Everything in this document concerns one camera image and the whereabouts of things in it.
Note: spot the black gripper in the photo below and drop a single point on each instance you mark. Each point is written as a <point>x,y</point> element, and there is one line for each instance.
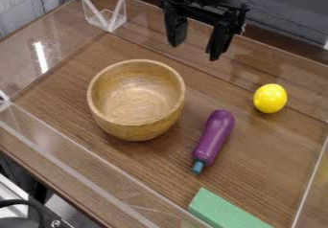
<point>206,11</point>

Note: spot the brown wooden bowl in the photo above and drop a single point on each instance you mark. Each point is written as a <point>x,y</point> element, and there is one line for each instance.
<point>135,98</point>

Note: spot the purple toy eggplant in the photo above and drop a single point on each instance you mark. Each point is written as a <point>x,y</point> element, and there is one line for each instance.
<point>218,128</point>

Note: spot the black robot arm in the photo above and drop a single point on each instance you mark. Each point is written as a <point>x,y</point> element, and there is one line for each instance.
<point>223,16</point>

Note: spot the yellow toy lemon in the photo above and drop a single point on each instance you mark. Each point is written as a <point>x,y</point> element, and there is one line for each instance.
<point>269,98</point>

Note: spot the green block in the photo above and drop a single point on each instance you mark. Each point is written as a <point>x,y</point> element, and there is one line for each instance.
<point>219,213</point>

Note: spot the clear acrylic tray wall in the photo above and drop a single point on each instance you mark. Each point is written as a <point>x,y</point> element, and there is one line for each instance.
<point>138,184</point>

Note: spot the black metal frame bracket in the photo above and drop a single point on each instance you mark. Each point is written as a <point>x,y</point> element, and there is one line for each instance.
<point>59,213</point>

